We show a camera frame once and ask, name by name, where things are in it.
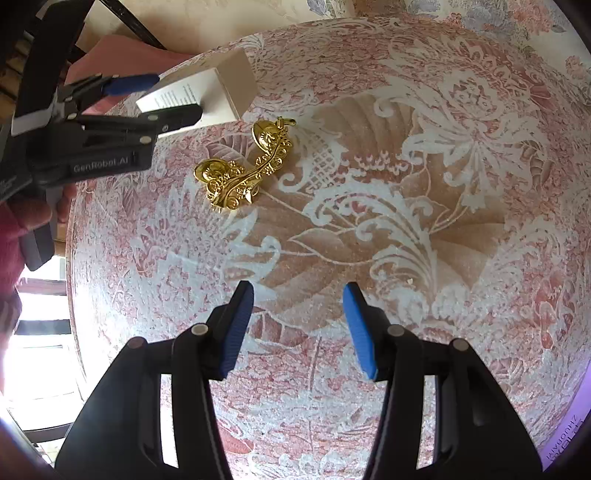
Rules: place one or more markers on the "person's left hand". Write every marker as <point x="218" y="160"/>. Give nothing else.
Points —
<point x="23" y="221"/>

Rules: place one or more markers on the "thin black rod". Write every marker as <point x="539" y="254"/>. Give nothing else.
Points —
<point x="134" y="25"/>

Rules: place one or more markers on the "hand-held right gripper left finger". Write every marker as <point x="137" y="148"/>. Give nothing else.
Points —
<point x="235" y="337"/>

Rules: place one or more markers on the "white cream carton box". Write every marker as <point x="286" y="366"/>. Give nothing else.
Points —
<point x="231" y="87"/>

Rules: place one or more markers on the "pink lace tablecloth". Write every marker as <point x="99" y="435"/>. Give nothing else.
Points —
<point x="369" y="230"/>

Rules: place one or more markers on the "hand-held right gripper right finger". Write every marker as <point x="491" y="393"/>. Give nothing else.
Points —
<point x="358" y="332"/>

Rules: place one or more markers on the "pink cloth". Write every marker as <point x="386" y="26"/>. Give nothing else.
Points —
<point x="120" y="50"/>

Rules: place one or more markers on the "gold floral ornament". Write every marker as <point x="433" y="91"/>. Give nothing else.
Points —
<point x="240" y="180"/>

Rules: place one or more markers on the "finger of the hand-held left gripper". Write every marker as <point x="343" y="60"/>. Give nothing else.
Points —
<point x="129" y="83"/>
<point x="180" y="115"/>

